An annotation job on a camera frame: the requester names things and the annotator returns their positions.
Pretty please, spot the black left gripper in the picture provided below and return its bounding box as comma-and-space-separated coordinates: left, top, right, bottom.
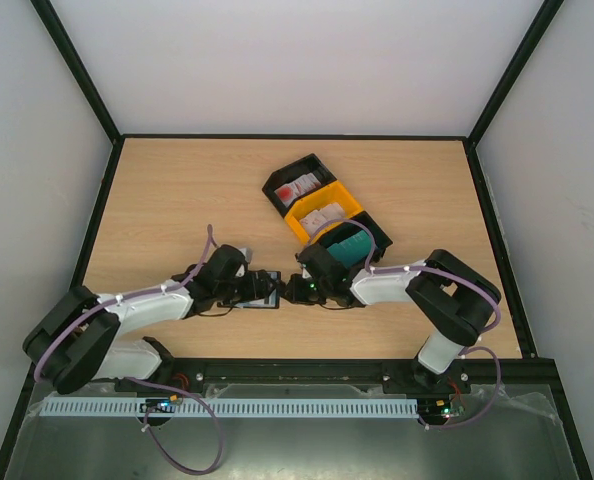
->
216, 270, 274, 306

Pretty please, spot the black leather card holder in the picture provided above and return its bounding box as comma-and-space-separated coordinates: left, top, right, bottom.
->
217, 270, 281, 309

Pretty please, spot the black bin with teal cards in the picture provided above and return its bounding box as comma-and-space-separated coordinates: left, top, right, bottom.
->
316, 211, 393, 268

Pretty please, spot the yellow plastic bin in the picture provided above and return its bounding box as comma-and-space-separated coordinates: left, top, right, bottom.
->
284, 181, 364, 245

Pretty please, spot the black bin with red cards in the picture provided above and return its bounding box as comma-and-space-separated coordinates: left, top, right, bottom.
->
262, 153, 336, 218

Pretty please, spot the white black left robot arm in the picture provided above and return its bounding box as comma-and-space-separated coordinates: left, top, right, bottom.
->
22, 245, 281, 394

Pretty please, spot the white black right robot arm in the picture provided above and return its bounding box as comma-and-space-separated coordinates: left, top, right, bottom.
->
280, 245, 501, 392

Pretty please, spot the teal card stack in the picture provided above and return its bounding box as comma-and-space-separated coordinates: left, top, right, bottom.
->
327, 230, 372, 269

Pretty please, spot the white floral card stack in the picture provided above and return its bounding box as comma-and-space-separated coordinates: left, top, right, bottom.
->
299, 202, 346, 236

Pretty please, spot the red white card stack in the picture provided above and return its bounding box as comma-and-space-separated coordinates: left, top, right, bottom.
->
274, 173, 321, 207

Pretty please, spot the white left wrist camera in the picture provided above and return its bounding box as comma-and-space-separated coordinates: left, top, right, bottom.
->
239, 247, 253, 263

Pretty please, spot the white slotted cable duct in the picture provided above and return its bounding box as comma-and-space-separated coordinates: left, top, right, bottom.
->
38, 397, 418, 419

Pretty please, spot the black aluminium frame rail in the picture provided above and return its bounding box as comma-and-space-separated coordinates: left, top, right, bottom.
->
26, 355, 561, 396

